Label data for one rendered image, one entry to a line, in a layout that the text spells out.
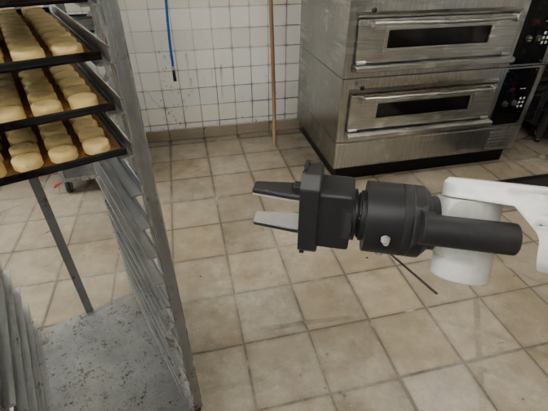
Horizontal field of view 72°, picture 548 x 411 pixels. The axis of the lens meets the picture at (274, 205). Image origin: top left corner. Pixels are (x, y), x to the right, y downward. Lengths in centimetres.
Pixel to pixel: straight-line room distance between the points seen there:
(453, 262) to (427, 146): 260
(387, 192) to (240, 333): 146
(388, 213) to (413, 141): 253
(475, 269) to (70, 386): 148
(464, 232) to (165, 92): 312
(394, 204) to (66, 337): 159
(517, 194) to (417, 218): 10
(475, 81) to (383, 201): 261
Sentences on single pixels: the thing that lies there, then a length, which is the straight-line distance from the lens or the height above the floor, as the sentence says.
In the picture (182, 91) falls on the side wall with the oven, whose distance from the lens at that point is 340.
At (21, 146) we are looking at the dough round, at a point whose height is 115.
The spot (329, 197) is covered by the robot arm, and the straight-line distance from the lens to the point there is 44.
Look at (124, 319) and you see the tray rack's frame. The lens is 182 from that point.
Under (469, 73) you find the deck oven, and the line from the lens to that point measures 299.
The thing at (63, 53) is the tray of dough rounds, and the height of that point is 132.
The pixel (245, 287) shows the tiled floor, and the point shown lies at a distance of 202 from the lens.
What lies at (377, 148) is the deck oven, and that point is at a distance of 284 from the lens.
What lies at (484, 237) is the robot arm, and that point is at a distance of 44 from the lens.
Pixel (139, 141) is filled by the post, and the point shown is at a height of 116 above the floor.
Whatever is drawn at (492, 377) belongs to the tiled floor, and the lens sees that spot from 194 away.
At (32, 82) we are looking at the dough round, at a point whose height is 124.
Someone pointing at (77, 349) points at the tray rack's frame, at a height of 15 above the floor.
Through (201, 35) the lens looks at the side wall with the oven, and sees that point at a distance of 330.
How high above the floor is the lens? 149
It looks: 35 degrees down
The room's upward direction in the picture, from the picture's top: straight up
